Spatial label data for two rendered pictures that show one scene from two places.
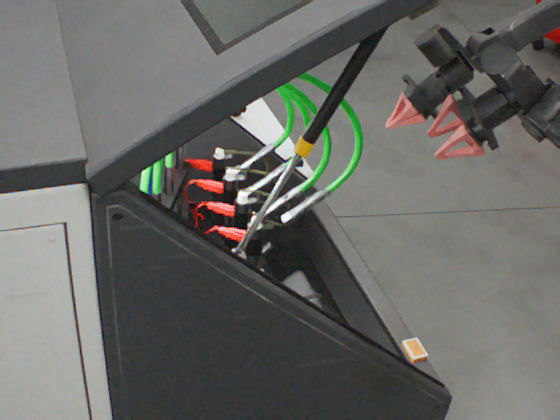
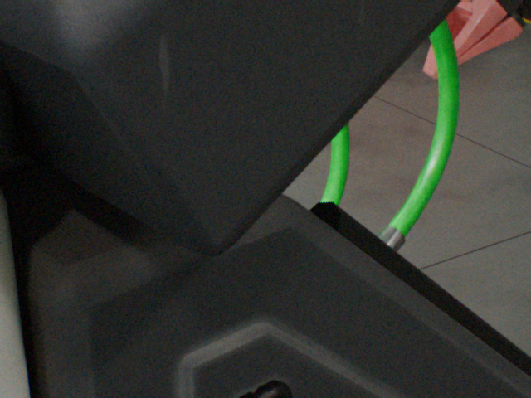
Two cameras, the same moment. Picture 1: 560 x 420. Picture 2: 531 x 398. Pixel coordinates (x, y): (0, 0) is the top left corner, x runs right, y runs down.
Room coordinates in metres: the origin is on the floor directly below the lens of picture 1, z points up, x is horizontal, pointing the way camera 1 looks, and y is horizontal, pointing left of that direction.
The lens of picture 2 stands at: (0.58, 0.22, 1.51)
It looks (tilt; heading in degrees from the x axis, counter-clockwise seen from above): 25 degrees down; 341
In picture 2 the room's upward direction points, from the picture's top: 1 degrees counter-clockwise
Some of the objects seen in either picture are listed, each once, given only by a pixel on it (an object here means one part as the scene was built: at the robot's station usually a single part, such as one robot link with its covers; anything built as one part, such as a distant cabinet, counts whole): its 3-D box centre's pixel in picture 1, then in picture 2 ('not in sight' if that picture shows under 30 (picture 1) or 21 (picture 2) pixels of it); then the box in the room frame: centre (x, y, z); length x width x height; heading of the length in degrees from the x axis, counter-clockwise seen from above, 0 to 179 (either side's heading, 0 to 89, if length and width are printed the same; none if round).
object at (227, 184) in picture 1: (233, 222); not in sight; (1.28, 0.09, 1.01); 0.05 x 0.03 x 0.21; 112
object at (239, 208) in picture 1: (245, 246); not in sight; (1.21, 0.06, 1.01); 0.05 x 0.03 x 0.21; 112
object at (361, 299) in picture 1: (360, 309); not in sight; (1.22, -0.18, 0.87); 0.62 x 0.04 x 0.16; 22
